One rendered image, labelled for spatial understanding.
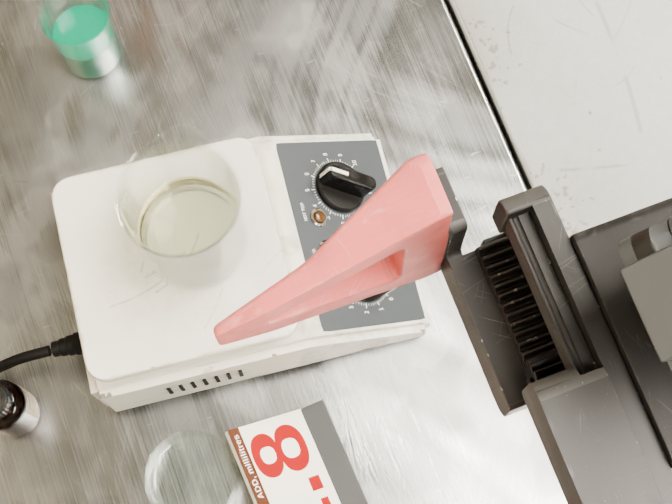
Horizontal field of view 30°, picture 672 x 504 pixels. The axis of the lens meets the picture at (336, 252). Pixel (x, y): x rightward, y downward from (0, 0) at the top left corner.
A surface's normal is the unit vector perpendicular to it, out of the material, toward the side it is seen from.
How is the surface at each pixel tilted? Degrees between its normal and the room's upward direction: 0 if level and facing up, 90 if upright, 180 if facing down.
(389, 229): 22
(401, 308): 30
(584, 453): 1
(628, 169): 0
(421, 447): 0
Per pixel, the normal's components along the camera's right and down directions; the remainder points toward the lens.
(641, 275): -0.56, 0.00
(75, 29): 0.00, -0.25
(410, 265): 0.41, 0.88
